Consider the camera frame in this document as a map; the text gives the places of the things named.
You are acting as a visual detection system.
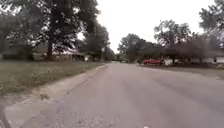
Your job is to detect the group of trees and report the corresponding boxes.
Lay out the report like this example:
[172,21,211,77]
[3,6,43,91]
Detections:
[117,33,154,63]

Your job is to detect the grey asphalt road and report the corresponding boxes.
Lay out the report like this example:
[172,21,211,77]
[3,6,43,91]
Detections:
[19,62,224,128]

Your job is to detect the red vehicle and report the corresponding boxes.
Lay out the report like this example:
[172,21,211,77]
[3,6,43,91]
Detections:
[143,58,164,66]

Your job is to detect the broad leafy tree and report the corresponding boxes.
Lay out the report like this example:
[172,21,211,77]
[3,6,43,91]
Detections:
[153,19,193,65]

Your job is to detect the large tree with dark trunk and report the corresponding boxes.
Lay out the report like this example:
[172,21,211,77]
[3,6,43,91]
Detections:
[6,0,101,62]

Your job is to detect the grass lawn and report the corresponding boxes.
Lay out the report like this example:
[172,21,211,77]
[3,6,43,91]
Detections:
[0,59,106,98]

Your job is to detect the concrete kerb strip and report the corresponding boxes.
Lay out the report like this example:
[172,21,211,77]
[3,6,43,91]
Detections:
[0,63,109,128]

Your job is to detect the dark trees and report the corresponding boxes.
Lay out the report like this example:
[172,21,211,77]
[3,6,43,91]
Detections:
[0,9,38,62]

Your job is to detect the tall tree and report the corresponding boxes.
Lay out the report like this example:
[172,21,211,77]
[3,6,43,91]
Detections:
[199,0,224,51]

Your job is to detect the low house with pale wall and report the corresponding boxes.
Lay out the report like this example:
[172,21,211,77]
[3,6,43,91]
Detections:
[33,48,91,63]

